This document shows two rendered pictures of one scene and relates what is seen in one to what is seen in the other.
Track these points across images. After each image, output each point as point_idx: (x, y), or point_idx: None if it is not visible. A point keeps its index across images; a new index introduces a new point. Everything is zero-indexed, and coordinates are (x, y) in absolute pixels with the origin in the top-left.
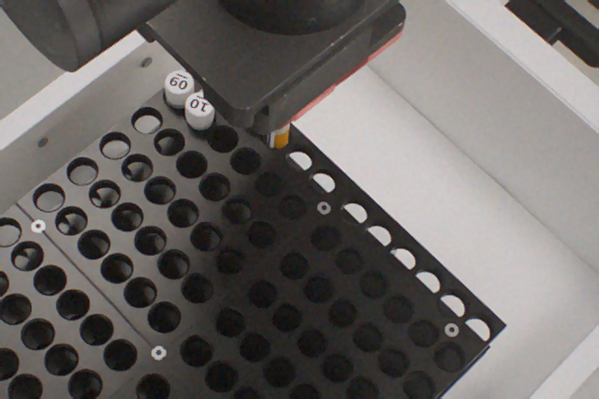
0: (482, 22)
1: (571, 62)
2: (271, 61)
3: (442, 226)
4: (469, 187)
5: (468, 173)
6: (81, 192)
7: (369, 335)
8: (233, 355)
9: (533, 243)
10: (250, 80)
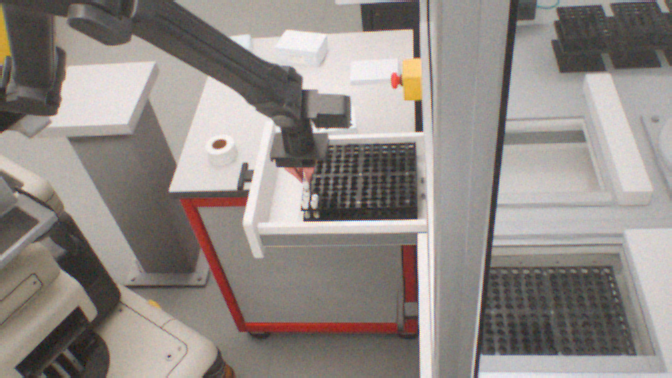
0: (261, 170)
1: (137, 362)
2: (317, 135)
3: (291, 187)
4: (279, 189)
5: (276, 191)
6: (346, 202)
7: (326, 168)
8: (350, 167)
9: (281, 175)
10: (322, 135)
